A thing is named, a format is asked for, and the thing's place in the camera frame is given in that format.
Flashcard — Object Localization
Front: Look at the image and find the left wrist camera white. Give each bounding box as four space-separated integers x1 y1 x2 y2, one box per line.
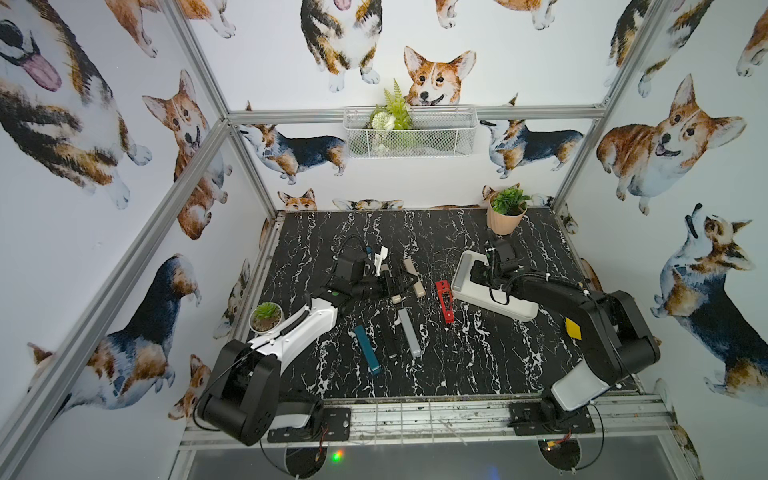
365 246 389 277

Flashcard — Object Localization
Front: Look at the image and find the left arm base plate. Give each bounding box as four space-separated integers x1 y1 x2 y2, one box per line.
267 407 352 443

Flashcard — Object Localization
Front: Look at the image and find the small white potted succulent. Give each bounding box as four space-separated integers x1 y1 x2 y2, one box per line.
249 302 284 335

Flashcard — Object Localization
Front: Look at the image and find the teal plier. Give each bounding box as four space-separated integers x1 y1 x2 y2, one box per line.
354 325 382 376

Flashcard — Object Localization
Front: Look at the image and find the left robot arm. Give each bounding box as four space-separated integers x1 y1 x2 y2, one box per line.
192 246 389 446

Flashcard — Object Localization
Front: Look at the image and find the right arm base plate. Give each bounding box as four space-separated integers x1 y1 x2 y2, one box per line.
508 400 596 436

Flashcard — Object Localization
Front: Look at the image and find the black plier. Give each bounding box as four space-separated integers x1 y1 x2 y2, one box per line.
377 316 399 359

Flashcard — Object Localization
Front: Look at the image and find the white storage tray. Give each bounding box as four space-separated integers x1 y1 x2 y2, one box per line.
451 250 539 322

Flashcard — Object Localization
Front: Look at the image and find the fern with white flower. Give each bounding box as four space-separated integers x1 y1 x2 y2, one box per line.
368 80 417 156

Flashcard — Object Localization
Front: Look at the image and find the pink potted plant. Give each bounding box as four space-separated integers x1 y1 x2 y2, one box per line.
487 184 531 236

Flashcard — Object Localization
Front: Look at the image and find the white wire wall basket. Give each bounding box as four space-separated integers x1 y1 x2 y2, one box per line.
343 106 479 158

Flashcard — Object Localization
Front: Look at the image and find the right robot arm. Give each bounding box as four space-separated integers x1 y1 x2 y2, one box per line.
452 238 661 421

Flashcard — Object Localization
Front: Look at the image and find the grey plier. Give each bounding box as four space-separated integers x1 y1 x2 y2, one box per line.
398 308 423 359

